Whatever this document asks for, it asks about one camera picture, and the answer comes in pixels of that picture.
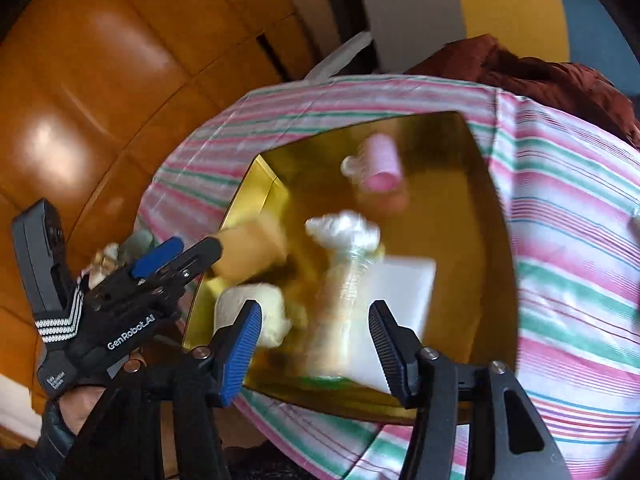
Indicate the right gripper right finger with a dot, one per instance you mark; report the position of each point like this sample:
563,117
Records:
507,437

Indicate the gold metal tin box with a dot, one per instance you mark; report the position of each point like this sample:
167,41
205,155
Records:
446,255

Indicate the white plastic bag ball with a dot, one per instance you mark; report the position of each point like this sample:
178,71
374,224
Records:
346,231

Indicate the striped pink green bedsheet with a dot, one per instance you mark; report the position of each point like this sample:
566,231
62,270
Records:
569,191

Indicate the person left hand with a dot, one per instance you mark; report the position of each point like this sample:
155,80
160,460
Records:
76,405

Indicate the grey yellow blue chair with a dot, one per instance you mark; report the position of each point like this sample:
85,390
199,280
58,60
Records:
391,36

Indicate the wooden wardrobe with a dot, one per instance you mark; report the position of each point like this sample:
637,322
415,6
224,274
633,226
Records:
95,94

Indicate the yellow sponge block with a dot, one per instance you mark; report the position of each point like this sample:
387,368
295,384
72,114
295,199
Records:
251,247

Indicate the dark red jacket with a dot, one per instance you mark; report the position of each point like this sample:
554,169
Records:
574,88

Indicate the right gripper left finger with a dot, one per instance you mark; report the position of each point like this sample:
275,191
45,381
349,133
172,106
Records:
121,438

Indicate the white foam block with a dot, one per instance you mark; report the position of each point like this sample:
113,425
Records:
405,284

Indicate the pink hair roller clip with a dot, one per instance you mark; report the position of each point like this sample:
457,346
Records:
376,168

